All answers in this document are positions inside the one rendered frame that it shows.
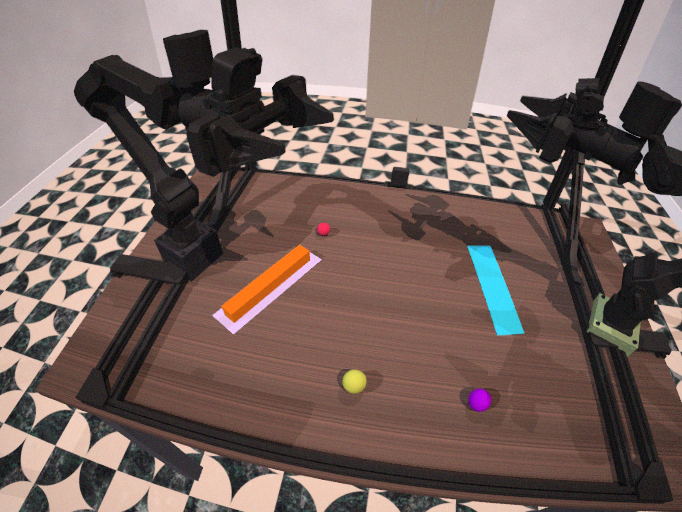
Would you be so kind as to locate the purple ball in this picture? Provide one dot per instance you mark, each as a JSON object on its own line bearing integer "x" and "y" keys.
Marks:
{"x": 479, "y": 400}

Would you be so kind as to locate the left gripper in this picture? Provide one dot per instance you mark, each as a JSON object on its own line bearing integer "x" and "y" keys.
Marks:
{"x": 589, "y": 141}

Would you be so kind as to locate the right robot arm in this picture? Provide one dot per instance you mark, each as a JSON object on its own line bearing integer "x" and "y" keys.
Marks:
{"x": 191, "y": 61}

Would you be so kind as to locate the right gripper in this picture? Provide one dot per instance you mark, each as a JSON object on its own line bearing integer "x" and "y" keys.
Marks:
{"x": 228, "y": 140}

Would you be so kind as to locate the cyan rectangle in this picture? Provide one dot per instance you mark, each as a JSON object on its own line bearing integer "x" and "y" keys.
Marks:
{"x": 501, "y": 307}

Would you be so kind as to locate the lavender rectangle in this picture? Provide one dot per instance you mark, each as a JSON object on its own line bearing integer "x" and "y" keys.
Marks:
{"x": 234, "y": 327}

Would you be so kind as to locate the yellow ball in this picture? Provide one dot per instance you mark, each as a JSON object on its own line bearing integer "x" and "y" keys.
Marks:
{"x": 354, "y": 381}

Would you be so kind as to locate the orange bar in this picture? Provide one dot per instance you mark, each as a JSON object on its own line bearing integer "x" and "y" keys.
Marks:
{"x": 261, "y": 287}

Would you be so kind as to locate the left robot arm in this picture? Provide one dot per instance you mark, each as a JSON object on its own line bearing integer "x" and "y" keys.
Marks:
{"x": 647, "y": 113}

